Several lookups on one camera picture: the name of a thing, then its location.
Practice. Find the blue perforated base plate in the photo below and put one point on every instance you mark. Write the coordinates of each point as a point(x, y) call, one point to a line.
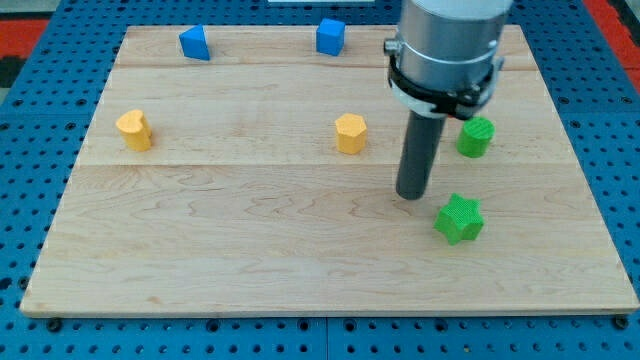
point(49, 107)

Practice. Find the yellow hexagon block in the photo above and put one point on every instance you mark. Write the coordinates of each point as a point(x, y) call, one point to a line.
point(351, 133)

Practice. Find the green star block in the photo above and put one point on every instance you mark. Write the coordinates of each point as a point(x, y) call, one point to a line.
point(460, 219)

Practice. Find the yellow heart block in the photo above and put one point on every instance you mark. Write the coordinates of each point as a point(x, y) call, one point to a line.
point(135, 130)

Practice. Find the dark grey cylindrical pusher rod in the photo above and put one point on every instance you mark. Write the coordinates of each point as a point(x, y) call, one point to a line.
point(420, 147)

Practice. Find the wooden board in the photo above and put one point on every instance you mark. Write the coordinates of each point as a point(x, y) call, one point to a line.
point(244, 207)

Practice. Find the green cylinder block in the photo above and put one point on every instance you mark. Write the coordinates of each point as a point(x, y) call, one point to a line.
point(475, 136)

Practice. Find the blue cube block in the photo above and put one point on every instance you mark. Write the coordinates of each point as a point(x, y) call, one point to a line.
point(330, 35)

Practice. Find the blue triangle block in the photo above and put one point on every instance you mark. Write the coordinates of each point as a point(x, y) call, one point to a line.
point(193, 43)

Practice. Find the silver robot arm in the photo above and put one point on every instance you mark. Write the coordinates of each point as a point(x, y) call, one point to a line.
point(443, 62)

